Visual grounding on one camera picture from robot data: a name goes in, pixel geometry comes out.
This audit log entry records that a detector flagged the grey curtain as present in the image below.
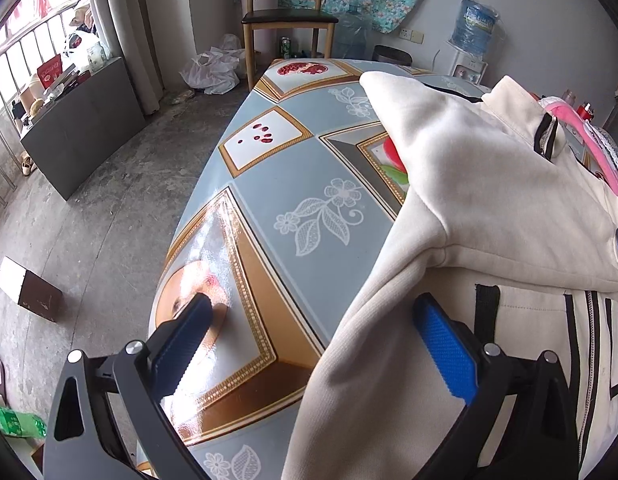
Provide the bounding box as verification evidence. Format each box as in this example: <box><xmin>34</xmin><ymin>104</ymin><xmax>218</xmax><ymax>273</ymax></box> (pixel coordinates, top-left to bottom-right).
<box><xmin>86</xmin><ymin>0</ymin><xmax>165</xmax><ymax>116</ymax></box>

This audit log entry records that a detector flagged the white water dispenser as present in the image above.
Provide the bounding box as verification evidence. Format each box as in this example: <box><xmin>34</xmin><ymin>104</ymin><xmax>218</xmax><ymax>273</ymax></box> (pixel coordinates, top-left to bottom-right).
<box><xmin>434</xmin><ymin>42</ymin><xmax>489</xmax><ymax>86</ymax></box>

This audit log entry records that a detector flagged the white red shopping bag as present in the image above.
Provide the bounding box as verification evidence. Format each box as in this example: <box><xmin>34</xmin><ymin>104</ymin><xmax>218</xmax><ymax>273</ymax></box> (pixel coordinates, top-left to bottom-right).
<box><xmin>63</xmin><ymin>31</ymin><xmax>100</xmax><ymax>63</ymax></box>

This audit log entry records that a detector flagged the metal window railing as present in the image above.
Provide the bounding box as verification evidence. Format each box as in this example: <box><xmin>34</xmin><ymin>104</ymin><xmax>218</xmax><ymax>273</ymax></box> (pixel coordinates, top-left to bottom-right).
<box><xmin>0</xmin><ymin>0</ymin><xmax>90</xmax><ymax>231</ymax></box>

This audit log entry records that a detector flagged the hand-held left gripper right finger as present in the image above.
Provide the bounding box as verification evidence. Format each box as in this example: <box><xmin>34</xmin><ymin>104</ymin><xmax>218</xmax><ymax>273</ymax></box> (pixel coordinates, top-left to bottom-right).
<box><xmin>413</xmin><ymin>292</ymin><xmax>580</xmax><ymax>480</ymax></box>

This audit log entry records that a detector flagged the dark rice cooker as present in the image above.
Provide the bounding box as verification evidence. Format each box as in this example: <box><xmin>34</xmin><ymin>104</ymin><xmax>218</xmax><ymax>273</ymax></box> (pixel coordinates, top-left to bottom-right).
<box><xmin>373</xmin><ymin>45</ymin><xmax>415</xmax><ymax>67</ymax></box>

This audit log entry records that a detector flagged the green plastic bottle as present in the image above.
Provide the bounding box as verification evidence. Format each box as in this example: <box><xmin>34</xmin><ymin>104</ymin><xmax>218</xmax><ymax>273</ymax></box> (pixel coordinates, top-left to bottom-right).
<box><xmin>0</xmin><ymin>405</ymin><xmax>47</xmax><ymax>438</ymax></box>

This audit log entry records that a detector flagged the white plastic bag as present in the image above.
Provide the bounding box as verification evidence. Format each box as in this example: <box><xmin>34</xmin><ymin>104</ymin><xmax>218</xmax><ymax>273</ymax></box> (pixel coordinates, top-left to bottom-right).
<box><xmin>180</xmin><ymin>34</ymin><xmax>246</xmax><ymax>95</ymax></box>

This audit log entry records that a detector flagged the empty clear water jug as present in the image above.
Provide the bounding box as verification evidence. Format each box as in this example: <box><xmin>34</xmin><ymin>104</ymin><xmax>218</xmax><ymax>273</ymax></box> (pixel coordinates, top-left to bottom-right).
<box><xmin>334</xmin><ymin>4</ymin><xmax>372</xmax><ymax>60</ymax></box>

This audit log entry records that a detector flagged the cream zip jacket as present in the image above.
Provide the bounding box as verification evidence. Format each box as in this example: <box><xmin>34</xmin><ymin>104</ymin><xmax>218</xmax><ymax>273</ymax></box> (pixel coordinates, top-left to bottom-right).
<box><xmin>284</xmin><ymin>71</ymin><xmax>618</xmax><ymax>480</ymax></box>

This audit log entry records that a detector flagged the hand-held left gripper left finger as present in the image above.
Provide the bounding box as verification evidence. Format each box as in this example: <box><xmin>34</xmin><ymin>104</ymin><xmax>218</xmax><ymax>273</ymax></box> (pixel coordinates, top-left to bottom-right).
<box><xmin>43</xmin><ymin>292</ymin><xmax>215</xmax><ymax>480</ymax></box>

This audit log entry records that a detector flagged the dark grey cabinet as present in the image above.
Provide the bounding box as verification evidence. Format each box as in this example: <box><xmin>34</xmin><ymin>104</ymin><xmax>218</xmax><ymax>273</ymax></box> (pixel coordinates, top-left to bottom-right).
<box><xmin>20</xmin><ymin>56</ymin><xmax>147</xmax><ymax>201</ymax></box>

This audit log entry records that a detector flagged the blue water jug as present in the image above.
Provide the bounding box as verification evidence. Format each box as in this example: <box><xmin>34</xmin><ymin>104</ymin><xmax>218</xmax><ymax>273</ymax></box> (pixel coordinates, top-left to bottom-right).
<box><xmin>450</xmin><ymin>0</ymin><xmax>500</xmax><ymax>53</ymax></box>

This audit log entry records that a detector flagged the red box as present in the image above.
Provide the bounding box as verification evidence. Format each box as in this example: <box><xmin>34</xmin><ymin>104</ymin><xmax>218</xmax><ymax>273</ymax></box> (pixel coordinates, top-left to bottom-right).
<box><xmin>36</xmin><ymin>55</ymin><xmax>64</xmax><ymax>86</ymax></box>

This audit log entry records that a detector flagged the wooden chair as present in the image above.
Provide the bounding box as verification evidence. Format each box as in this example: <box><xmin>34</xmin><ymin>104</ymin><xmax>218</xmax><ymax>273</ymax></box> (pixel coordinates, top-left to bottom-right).
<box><xmin>240</xmin><ymin>0</ymin><xmax>339</xmax><ymax>92</ymax></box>

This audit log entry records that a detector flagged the pink floral blanket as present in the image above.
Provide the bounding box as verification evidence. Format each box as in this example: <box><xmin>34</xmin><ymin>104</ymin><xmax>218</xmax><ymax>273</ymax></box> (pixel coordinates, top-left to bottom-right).
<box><xmin>539</xmin><ymin>95</ymin><xmax>618</xmax><ymax>196</ymax></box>

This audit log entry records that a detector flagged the brown cardboard box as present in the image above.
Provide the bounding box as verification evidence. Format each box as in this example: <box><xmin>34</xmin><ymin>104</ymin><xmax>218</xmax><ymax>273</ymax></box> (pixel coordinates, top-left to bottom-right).
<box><xmin>0</xmin><ymin>256</ymin><xmax>64</xmax><ymax>323</ymax></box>

